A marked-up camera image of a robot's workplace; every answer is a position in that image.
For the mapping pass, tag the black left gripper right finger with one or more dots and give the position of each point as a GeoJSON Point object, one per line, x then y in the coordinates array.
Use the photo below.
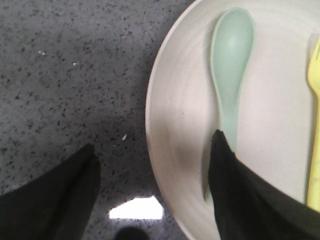
{"type": "Point", "coordinates": [246, 207]}

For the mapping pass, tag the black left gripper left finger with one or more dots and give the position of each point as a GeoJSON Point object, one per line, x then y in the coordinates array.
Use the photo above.
{"type": "Point", "coordinates": [55, 206]}

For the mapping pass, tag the cream round plate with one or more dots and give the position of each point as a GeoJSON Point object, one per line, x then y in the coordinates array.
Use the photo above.
{"type": "Point", "coordinates": [276, 111]}

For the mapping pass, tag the yellow plastic fork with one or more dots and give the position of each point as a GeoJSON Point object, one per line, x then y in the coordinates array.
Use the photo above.
{"type": "Point", "coordinates": [313, 80]}

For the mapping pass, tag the mint green plastic spoon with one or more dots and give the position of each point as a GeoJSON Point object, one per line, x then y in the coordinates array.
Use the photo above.
{"type": "Point", "coordinates": [231, 47]}

